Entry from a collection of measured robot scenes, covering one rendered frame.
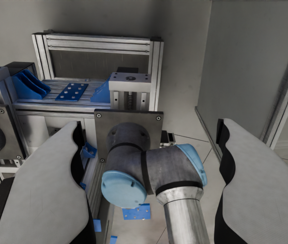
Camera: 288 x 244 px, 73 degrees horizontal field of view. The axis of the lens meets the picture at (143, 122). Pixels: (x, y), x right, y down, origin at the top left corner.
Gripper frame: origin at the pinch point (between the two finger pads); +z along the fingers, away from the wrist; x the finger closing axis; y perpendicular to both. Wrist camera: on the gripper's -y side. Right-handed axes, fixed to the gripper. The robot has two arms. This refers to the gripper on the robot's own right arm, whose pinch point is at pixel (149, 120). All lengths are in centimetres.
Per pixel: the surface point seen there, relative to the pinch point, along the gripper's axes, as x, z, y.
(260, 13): 46, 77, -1
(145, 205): -1, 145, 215
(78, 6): -45, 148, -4
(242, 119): 46, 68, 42
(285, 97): 45, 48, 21
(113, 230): -48, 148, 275
